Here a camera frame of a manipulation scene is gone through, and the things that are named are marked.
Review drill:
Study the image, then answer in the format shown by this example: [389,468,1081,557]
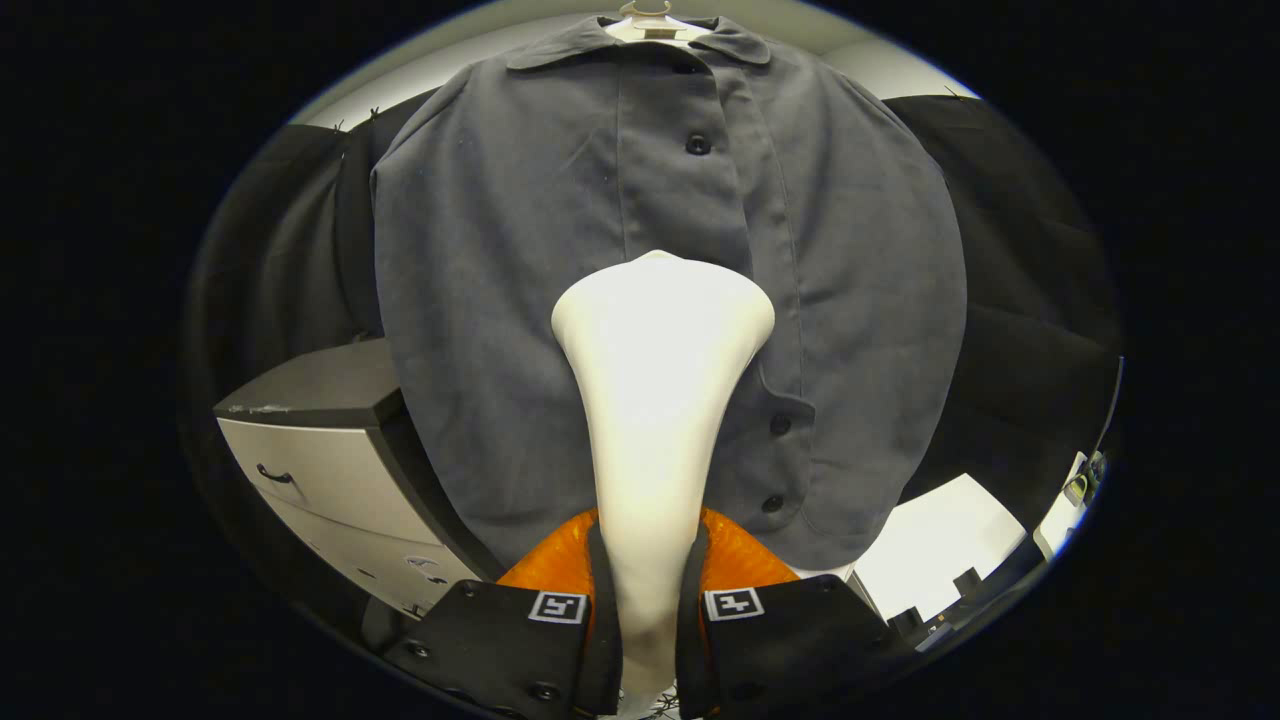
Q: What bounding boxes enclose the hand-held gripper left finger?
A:
[385,507,623,720]

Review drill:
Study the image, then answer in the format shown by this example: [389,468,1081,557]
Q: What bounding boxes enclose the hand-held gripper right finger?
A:
[675,507,901,720]

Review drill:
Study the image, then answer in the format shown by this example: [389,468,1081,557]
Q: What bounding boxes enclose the white garment steamer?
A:
[551,250,776,701]

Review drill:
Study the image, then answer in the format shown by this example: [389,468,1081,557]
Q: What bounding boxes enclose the grey button shirt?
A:
[370,14,969,571]

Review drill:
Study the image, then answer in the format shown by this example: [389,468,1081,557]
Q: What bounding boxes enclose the white table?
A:
[850,473,1029,623]

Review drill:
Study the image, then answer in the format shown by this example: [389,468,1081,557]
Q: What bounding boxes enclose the white side shelf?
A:
[1035,450,1106,561]

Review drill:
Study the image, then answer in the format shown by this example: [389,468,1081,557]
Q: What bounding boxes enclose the grey drawer cabinet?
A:
[213,338,506,621]

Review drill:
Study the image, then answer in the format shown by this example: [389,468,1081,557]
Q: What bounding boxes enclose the cream mannequin hanger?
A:
[605,0,713,43]

